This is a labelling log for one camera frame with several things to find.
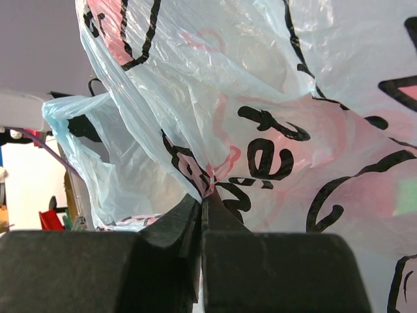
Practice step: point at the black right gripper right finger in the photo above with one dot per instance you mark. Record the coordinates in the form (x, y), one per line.
(245, 271)

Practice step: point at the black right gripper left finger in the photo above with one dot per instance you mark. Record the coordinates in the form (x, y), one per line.
(153, 270)

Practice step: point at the blue printed plastic bag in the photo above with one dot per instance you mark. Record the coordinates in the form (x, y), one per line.
(301, 115)

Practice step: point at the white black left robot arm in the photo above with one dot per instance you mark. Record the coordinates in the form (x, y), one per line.
(23, 110)

